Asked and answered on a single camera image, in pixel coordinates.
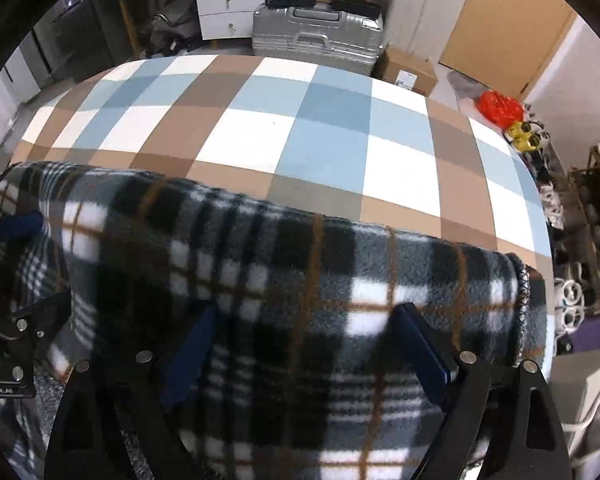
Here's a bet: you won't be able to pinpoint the silver suitcase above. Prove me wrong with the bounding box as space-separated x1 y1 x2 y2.
252 3 385 76

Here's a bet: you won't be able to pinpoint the white storage cabinet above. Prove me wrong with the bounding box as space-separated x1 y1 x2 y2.
385 0 466 64

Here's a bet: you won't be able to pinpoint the dark plaid fleece garment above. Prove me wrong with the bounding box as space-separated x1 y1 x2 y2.
0 162 546 479

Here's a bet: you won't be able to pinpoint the red plastic bag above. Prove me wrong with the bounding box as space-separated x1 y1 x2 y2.
476 90 524 130

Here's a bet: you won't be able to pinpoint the yellow shoes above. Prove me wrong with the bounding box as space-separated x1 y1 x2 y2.
504 122 543 153

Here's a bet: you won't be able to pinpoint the wooden door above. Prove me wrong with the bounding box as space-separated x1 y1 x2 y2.
440 0 576 99

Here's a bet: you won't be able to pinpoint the checkered bed sheet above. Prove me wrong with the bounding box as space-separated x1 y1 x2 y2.
9 54 553 370

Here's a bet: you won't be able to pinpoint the cardboard box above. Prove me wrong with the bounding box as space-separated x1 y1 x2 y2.
373 44 438 96

